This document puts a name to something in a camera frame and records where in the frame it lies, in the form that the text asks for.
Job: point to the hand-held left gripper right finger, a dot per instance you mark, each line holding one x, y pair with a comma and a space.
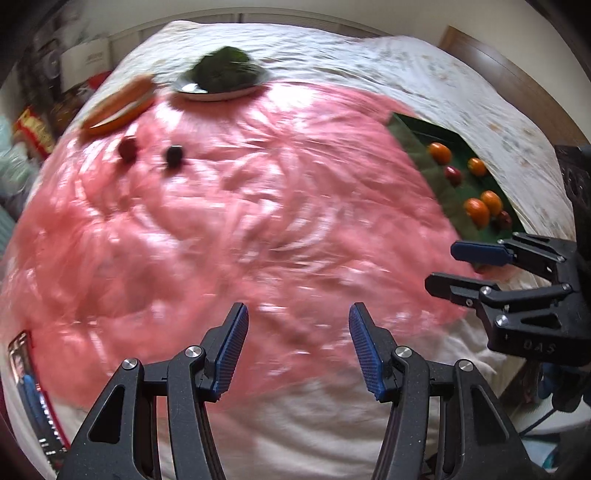
367, 350

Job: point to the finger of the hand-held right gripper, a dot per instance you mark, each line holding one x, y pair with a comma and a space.
455, 286
480, 253

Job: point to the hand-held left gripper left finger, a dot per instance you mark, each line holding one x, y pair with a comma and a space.
231, 350

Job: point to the red plum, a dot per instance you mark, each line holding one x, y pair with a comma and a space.
128, 148
453, 174
503, 220

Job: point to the large orange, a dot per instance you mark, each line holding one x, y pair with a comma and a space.
477, 212
439, 152

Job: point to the small orange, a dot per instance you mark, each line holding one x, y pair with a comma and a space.
491, 202
477, 166

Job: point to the green cardboard tray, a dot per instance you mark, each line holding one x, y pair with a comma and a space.
457, 147

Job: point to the pink plastic sheet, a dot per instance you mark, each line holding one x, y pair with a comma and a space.
254, 207

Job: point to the wooden headboard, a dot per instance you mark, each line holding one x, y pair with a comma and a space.
508, 74

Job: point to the dark purple plum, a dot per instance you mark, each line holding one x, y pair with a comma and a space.
174, 155

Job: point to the orange plate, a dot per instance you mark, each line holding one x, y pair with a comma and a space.
122, 99
127, 119

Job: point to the metal plate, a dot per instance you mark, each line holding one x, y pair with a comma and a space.
217, 94

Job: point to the green leafy vegetable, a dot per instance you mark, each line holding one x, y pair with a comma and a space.
226, 69

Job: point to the clear plastic bag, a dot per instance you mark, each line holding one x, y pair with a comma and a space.
11, 157

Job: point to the red snack box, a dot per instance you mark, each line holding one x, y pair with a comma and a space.
37, 129

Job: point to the white cardboard box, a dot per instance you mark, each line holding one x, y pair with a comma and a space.
85, 60

